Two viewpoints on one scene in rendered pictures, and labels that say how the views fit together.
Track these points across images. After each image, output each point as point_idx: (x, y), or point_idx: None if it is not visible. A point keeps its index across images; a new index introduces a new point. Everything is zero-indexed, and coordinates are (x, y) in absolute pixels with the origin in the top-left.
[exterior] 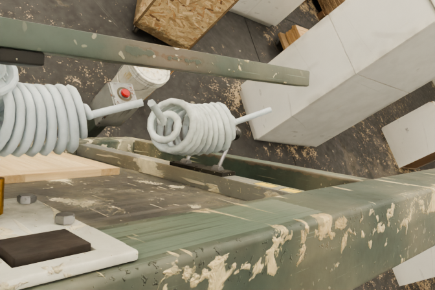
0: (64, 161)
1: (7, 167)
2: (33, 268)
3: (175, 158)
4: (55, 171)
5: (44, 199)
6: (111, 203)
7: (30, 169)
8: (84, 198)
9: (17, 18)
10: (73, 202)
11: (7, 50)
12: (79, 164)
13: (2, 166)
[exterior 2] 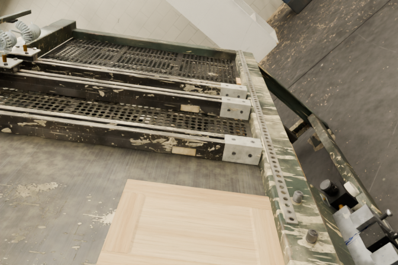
0: (182, 252)
1: (161, 194)
2: None
3: None
4: (117, 210)
5: (58, 181)
6: (6, 199)
7: (140, 202)
8: (37, 196)
9: None
10: (35, 187)
11: None
12: (149, 253)
13: (170, 194)
